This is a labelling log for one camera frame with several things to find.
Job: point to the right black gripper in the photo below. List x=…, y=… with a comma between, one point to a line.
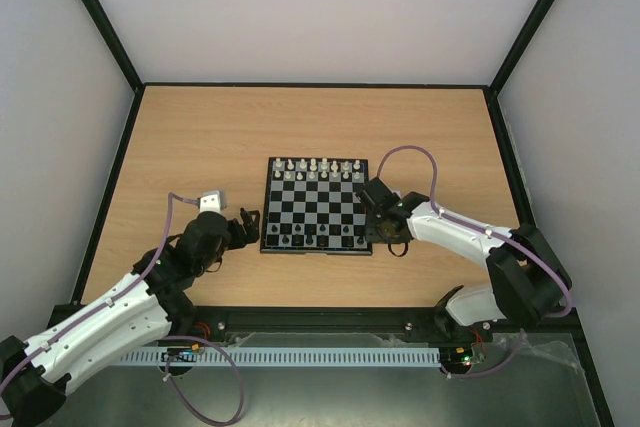
x=376, y=195

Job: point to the black and silver chessboard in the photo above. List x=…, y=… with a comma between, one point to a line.
x=313, y=202

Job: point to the black aluminium front rail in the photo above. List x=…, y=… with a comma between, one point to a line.
x=426, y=324

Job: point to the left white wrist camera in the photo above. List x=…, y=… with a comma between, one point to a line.
x=213, y=201

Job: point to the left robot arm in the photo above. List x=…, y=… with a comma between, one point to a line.
x=148, y=304

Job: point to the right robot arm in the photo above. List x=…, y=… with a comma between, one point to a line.
x=527, y=281

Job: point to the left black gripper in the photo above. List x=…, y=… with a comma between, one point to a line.
x=253, y=230

